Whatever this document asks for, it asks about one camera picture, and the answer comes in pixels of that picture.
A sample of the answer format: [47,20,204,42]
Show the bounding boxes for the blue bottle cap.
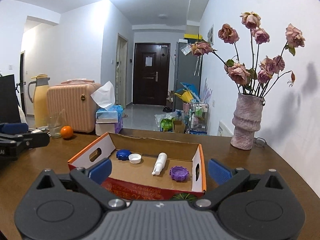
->
[116,149,131,161]

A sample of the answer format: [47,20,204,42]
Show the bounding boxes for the white bottle cap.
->
[129,153,142,164]

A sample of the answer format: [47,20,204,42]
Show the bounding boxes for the purple bottle cap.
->
[169,166,189,182]

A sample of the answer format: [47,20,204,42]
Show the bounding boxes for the white spray bottle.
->
[151,152,167,176]

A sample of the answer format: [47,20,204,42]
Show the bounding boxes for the black paper bag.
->
[0,75,21,123]

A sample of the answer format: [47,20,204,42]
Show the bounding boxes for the yellow thermos jug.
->
[28,74,50,128]

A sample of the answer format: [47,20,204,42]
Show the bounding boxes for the red cardboard box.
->
[68,133,207,200]

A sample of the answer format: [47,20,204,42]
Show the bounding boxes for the white box under tissues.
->
[95,120,123,136]

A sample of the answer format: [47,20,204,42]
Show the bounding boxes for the clear drinking glass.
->
[47,109,66,139]

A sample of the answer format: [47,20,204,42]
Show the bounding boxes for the eyeglasses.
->
[253,137,267,148]

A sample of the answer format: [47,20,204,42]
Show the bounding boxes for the orange fruit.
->
[60,126,74,140]

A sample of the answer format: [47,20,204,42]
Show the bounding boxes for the pink ceramic vase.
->
[231,93,265,150]

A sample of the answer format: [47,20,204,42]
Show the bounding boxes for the pink ribbed suitcase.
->
[47,79,101,133]

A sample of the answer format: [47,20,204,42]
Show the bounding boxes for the blue tissue pack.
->
[91,81,124,124]

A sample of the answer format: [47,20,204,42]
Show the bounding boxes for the yellow watering can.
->
[174,90,194,103]

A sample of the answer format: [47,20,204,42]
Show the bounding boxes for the dried pink roses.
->
[188,11,306,99]

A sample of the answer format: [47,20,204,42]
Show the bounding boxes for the grey refrigerator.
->
[174,42,201,95]

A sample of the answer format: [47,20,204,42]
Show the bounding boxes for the dark entrance door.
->
[133,43,170,106]

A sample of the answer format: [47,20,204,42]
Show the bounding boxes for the yellow box on refrigerator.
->
[184,34,202,40]

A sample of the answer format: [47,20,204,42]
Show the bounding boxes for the white charger with cable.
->
[29,126,49,133]

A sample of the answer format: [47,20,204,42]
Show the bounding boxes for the wire storage rack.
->
[188,100,209,135]

